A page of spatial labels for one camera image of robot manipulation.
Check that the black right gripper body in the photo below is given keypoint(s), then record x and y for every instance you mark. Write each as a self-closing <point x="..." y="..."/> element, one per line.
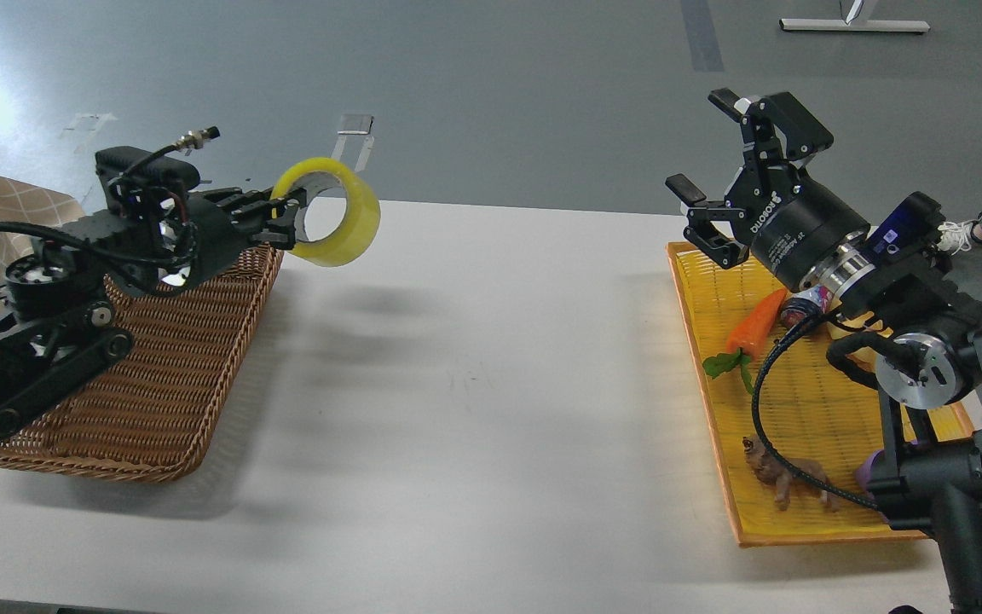
<point x="792" y="222"/>

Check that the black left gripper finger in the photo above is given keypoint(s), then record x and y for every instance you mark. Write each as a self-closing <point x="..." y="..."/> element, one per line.
<point x="249" y="205"/>
<point x="277" y="236"/>

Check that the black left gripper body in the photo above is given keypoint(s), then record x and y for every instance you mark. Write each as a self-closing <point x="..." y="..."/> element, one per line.
<point x="220" y="239"/>

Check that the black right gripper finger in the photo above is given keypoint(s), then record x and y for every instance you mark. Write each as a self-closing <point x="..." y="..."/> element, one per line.
<point x="701" y="231"/>
<point x="779" y="133"/>

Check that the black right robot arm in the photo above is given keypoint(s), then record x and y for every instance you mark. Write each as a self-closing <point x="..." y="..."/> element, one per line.
<point x="927" y="373"/>

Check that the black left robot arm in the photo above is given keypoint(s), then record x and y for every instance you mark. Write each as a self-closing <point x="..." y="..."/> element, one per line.
<point x="159" y="235"/>

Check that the small soda can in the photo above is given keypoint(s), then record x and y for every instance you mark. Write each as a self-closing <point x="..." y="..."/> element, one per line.
<point x="812" y="302"/>

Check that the orange toy carrot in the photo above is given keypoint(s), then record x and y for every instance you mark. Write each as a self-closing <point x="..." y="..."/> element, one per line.
<point x="747" y="341"/>

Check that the white stand base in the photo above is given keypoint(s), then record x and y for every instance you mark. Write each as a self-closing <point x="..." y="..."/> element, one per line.
<point x="856" y="18"/>

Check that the white sneaker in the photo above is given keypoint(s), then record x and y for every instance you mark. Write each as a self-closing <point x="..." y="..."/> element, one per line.
<point x="960" y="237"/>

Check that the yellow woven tray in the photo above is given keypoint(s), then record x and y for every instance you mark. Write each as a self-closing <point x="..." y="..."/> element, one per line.
<point x="808" y="411"/>

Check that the brown wicker basket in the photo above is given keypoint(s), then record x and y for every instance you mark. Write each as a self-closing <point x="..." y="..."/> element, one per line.
<point x="151" y="418"/>

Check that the brown toy lion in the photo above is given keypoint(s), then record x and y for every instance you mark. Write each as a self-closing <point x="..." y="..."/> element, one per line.
<point x="770" y="471"/>

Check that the purple foam block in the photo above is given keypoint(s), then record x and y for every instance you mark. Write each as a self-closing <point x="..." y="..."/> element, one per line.
<point x="863" y="473"/>

